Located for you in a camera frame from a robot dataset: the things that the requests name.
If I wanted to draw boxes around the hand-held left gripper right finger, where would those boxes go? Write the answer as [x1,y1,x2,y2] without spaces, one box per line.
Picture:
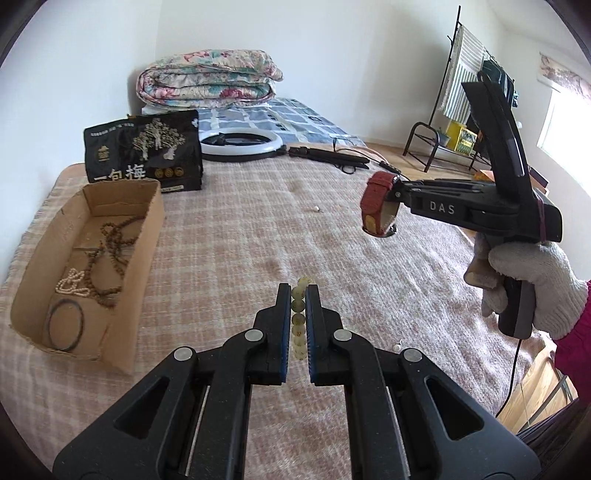
[305,284,541,480]

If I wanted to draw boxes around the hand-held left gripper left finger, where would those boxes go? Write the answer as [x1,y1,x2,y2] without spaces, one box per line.
[53,282,291,480]

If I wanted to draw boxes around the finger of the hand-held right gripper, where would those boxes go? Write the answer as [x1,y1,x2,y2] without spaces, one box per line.
[398,186,491,204]
[397,180,491,189]

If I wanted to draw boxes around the cream bead bracelet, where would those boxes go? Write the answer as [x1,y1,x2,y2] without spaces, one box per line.
[290,276,317,360]

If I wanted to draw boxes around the red strap wristwatch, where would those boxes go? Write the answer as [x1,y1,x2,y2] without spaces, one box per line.
[359,171,402,238]

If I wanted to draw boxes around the cardboard box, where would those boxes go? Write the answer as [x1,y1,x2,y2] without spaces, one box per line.
[9,179,165,374]

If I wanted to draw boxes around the brown bead necklace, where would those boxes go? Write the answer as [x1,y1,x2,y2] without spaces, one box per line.
[88,216,139,309]

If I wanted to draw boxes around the dark thin bangle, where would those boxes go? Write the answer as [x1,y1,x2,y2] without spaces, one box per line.
[47,299,86,352]

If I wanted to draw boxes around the white pearl necklace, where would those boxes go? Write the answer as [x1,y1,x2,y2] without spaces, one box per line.
[55,270,90,296]

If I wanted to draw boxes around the person's right forearm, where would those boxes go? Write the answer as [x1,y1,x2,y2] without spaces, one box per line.
[554,284,591,402]

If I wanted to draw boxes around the person's right hand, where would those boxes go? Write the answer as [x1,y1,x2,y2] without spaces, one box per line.
[480,242,591,342]

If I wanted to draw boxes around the yellow box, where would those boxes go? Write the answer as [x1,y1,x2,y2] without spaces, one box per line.
[445,121,478,153]

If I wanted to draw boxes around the black metal clothes rack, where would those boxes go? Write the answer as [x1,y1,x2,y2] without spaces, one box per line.
[403,7,490,174]

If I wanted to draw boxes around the black folded tripod stand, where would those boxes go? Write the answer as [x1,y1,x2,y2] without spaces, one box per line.
[288,146,370,175]

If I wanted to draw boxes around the window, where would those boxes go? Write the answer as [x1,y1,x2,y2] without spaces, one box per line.
[538,78,591,171]

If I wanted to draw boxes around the pink plaid blanket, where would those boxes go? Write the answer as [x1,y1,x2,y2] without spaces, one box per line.
[0,154,555,480]

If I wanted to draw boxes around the striped hanging cloth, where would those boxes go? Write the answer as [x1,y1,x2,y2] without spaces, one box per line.
[441,25,485,121]

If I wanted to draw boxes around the dark hanging clothes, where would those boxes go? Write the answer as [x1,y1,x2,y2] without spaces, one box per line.
[480,60,519,109]

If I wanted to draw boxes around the floral curtain valance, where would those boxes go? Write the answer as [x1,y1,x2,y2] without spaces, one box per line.
[539,52,591,100]

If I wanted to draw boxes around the blue checked bed sheet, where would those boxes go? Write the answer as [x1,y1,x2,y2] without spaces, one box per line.
[141,98,368,148]

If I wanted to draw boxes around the black snack bag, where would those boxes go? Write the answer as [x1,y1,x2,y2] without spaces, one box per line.
[83,109,204,192]

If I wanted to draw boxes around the folded floral quilt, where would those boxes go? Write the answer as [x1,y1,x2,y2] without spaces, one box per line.
[136,48,284,109]

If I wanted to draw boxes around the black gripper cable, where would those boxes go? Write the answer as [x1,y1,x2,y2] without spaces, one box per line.
[496,337,523,416]

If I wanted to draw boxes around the white ring light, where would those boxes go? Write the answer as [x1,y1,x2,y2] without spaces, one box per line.
[198,130,287,162]

